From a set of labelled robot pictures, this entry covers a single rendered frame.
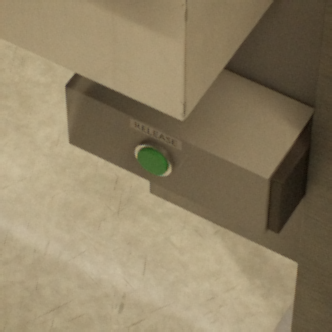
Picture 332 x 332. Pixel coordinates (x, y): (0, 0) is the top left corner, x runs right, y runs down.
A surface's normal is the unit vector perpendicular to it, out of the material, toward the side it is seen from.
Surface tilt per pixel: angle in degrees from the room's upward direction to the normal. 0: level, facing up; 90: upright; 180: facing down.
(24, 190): 0
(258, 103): 0
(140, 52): 90
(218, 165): 90
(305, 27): 90
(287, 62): 90
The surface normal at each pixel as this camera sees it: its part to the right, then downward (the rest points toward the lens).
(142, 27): -0.51, 0.69
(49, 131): 0.00, -0.61
